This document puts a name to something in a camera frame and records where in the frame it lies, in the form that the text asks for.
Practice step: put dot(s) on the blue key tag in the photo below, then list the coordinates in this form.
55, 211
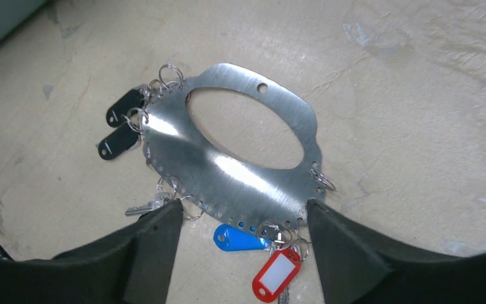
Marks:
230, 239

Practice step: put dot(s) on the red key tag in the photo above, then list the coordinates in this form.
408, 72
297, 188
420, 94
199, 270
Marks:
276, 274

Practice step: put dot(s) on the black key fob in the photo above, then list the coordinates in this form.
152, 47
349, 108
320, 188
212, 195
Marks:
134, 98
125, 138

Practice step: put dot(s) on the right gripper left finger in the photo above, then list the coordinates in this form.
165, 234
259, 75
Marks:
131, 265

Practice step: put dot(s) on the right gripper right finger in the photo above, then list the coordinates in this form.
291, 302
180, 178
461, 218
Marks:
357, 264

